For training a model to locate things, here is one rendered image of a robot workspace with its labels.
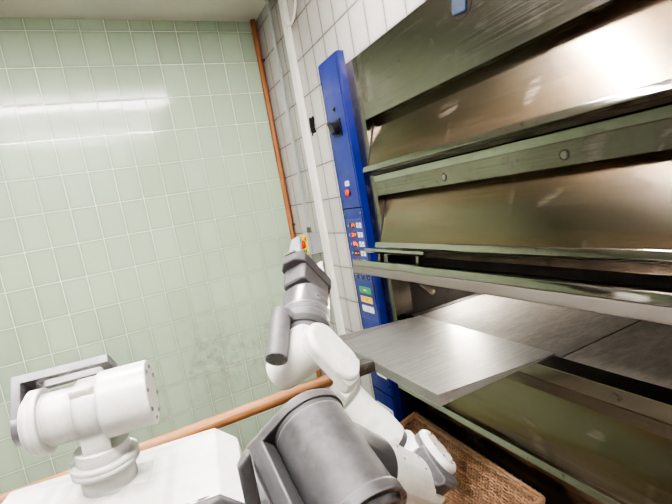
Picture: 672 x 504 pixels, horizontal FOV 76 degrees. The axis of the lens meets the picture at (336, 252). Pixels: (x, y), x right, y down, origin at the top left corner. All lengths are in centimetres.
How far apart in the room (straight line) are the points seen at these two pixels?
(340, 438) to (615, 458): 76
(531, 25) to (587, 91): 19
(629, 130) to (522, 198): 27
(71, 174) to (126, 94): 44
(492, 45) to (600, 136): 33
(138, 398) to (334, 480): 21
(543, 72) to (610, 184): 26
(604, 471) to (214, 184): 187
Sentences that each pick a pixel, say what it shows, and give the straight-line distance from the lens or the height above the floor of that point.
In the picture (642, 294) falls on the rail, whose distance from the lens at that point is 78.
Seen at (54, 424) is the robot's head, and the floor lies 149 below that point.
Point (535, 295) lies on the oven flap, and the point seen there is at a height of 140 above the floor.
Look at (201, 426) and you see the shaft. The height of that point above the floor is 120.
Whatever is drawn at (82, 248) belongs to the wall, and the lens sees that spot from 220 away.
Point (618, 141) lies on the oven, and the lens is 92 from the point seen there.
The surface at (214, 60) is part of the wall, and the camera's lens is 239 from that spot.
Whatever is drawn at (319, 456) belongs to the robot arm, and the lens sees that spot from 49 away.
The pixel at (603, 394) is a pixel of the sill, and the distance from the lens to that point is 108.
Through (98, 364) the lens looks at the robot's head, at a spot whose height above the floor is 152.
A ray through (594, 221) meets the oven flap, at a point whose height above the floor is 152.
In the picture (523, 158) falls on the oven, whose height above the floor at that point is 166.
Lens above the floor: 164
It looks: 7 degrees down
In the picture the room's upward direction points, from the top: 10 degrees counter-clockwise
